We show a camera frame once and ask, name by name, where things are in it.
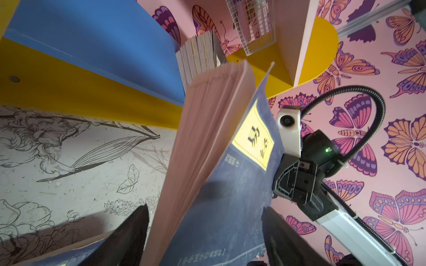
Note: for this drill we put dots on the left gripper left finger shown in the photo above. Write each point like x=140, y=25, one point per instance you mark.
x=125, y=246

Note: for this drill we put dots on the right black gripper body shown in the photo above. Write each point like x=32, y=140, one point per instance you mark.
x=300, y=179

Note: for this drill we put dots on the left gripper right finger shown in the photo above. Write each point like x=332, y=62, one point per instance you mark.
x=284, y=246

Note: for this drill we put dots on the navy book underneath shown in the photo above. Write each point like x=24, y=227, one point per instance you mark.
x=71, y=255

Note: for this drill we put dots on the navy book yellow label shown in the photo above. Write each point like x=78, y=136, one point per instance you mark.
x=219, y=179

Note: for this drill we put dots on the black wolf eye book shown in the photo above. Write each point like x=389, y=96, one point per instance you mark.
x=198, y=55

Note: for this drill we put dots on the yellow pink blue bookshelf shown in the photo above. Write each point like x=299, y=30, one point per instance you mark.
x=111, y=60

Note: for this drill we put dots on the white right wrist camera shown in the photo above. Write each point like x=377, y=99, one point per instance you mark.
x=288, y=121

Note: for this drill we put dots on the white wire basket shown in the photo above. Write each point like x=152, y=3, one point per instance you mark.
x=255, y=23

